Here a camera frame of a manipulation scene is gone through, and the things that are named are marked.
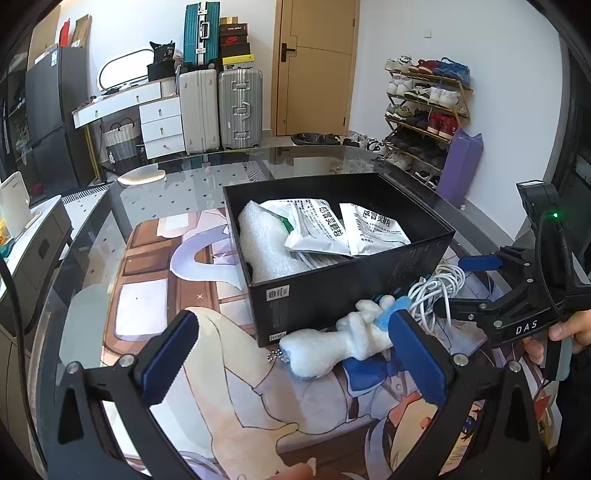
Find oval mirror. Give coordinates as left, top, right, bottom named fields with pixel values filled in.
left=97, top=50, right=153, bottom=93

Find white foam wrap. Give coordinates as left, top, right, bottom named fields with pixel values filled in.
left=239, top=200, right=319, bottom=282

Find printed desk mat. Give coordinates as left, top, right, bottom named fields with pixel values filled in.
left=104, top=208, right=559, bottom=480

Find rows of shoes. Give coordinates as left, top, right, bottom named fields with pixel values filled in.
left=384, top=55, right=472, bottom=183

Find person's right hand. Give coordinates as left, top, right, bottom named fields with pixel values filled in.
left=524, top=309, right=591, bottom=366

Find wooden shoe rack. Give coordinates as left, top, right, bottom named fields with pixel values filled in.
left=383, top=55, right=474, bottom=185

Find wicker basket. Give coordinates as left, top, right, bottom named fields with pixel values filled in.
left=102, top=117, right=141, bottom=162

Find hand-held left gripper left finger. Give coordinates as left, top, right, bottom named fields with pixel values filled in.
left=55, top=310, right=201, bottom=480

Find black trash bin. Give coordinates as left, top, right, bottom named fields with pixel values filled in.
left=291, top=133, right=343, bottom=147

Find black cardboard box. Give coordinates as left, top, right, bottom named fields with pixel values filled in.
left=223, top=173, right=457, bottom=348

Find white stool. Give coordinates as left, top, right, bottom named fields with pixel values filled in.
left=115, top=166, right=166, bottom=186

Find dark glass cabinet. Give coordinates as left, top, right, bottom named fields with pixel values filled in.
left=0, top=51, right=33, bottom=185

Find white plush keychain toy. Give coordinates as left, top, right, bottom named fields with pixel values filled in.
left=265, top=295, right=411, bottom=380

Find purple bag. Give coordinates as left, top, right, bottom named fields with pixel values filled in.
left=436, top=128, right=483, bottom=208

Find black fridge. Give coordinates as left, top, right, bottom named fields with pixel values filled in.
left=25, top=45, right=95, bottom=190

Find wooden door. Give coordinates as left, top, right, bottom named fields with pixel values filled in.
left=271, top=0, right=361, bottom=137

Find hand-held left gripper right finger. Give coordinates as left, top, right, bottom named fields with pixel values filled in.
left=388, top=309, right=541, bottom=480

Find black bag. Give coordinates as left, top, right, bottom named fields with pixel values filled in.
left=147, top=41, right=182, bottom=80

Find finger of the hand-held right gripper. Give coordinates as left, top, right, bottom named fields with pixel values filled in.
left=444, top=288, right=525, bottom=326
left=458, top=247, right=539, bottom=289

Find silver suitcase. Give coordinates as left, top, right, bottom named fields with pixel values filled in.
left=218, top=69, right=264, bottom=149

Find white charging cable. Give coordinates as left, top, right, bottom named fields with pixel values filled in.
left=406, top=263, right=467, bottom=333

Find white suitcase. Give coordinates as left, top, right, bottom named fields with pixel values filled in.
left=178, top=69, right=221, bottom=155

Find white dressing table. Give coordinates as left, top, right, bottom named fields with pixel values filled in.
left=72, top=78, right=185, bottom=162

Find white appliance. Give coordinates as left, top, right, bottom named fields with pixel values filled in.
left=0, top=172, right=32, bottom=238

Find teal suitcase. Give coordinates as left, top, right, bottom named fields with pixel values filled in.
left=183, top=1, right=221, bottom=72

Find stack of shoe boxes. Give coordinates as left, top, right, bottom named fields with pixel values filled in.
left=219, top=16, right=256, bottom=71

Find person's left hand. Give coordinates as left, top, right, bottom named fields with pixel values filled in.
left=272, top=463, right=317, bottom=480

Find grey sideboard cabinet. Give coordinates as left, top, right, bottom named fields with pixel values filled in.
left=0, top=196, right=72, bottom=333

